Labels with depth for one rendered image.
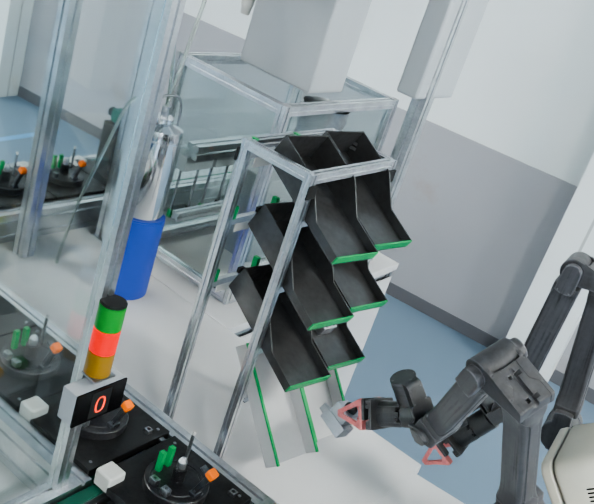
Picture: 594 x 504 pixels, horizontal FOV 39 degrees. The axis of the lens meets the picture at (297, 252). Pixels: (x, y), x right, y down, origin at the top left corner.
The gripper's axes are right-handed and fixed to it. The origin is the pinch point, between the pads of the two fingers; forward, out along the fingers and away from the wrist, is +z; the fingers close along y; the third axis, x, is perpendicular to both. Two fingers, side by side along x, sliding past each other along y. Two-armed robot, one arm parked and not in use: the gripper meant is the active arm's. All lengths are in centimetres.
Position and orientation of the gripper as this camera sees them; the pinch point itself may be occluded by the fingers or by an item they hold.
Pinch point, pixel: (346, 412)
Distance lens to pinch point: 193.2
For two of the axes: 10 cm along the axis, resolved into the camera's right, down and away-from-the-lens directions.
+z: -8.2, 0.8, 5.6
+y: -5.7, -1.0, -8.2
